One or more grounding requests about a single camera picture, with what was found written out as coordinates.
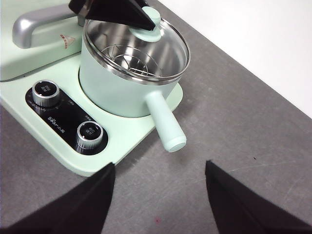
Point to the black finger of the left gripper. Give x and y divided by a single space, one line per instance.
114 12

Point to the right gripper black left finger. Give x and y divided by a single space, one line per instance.
73 209

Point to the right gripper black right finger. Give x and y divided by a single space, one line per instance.
243 209

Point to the mint green hinged griddle cover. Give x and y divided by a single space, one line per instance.
48 56

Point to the mint green breakfast machine base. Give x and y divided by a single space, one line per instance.
126 136

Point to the glass lid green knob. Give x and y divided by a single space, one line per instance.
148 36

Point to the silver control knob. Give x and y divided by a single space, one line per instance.
89 135
45 93

